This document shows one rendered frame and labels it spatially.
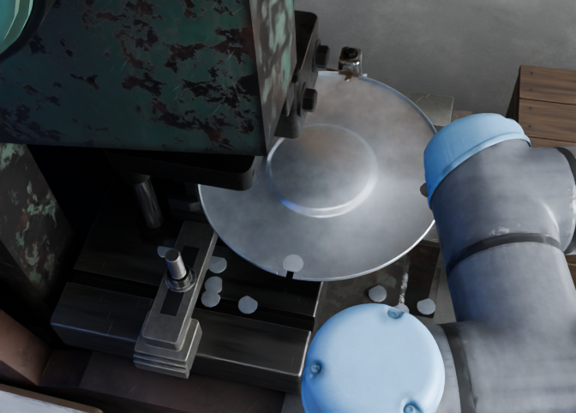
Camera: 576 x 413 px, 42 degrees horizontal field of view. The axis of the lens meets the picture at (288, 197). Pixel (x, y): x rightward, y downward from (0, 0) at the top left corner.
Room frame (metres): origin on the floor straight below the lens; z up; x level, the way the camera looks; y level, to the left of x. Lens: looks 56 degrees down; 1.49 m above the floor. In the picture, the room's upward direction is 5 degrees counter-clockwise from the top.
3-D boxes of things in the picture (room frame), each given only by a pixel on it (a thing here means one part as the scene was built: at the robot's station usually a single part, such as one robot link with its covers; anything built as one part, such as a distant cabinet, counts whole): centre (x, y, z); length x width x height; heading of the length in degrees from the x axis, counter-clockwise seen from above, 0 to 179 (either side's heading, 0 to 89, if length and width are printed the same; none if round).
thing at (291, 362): (0.55, 0.08, 0.68); 0.45 x 0.30 x 0.06; 163
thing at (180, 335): (0.39, 0.13, 0.76); 0.17 x 0.06 x 0.10; 163
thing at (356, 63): (0.68, -0.09, 0.75); 0.03 x 0.03 x 0.10; 73
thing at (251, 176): (0.55, 0.08, 0.86); 0.20 x 0.16 x 0.05; 163
